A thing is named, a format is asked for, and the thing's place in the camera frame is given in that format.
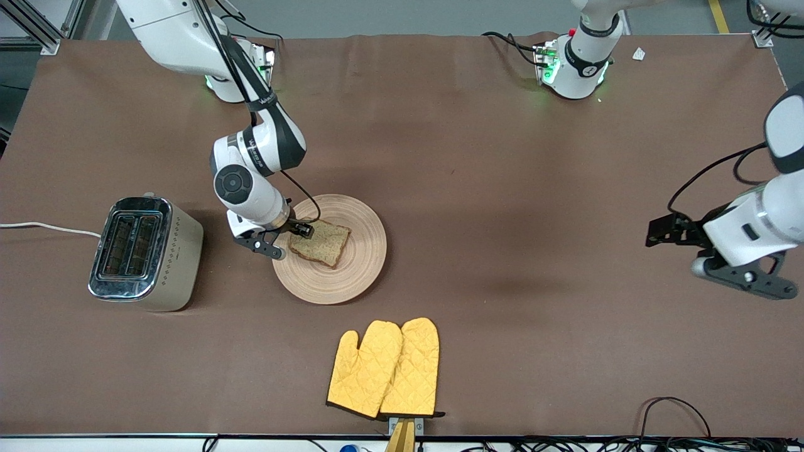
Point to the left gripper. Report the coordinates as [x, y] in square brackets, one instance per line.
[691, 231]

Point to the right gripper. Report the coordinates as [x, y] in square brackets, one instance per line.
[295, 225]

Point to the brown bread slice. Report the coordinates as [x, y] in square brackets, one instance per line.
[323, 245]

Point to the round wooden plate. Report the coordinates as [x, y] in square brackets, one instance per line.
[358, 251]

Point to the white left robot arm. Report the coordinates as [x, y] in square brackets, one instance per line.
[584, 63]

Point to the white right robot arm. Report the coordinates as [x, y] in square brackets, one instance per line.
[169, 31]

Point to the beige chrome two-slot toaster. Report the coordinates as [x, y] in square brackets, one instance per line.
[147, 254]

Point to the yellow quilted oven mitt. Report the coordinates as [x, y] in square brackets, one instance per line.
[414, 370]
[361, 370]

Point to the small white paper scrap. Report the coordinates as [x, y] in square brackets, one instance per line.
[639, 54]

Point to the brown table cover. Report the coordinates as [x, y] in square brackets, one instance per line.
[477, 157]

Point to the small blue object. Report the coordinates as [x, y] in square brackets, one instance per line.
[349, 448]

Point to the aluminium frame post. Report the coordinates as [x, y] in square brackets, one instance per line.
[763, 41]
[38, 28]

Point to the small metal bracket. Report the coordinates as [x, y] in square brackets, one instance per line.
[419, 425]

